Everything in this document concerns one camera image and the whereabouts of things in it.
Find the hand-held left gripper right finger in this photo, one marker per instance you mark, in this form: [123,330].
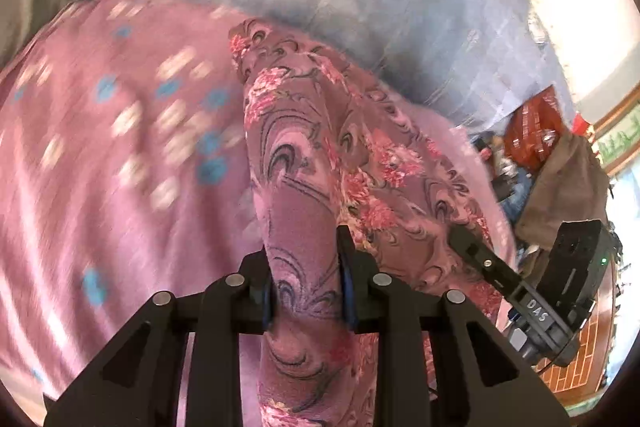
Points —
[347,297]

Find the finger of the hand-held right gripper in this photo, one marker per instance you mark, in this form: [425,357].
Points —
[482,259]

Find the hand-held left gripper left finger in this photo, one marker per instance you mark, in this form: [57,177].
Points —
[261,289]

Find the pink floral garment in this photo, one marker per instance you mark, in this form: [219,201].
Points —
[310,167]

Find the blue denim cloth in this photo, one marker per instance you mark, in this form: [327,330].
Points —
[515,194]

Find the brown cloth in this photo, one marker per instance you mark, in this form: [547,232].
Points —
[565,187]

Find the red patterned cloth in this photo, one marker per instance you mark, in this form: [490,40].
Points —
[537,127]

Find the pink flower print bed sheet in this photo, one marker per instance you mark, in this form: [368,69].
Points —
[100,157]

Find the grey cloth bag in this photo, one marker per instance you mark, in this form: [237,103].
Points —
[30,7]

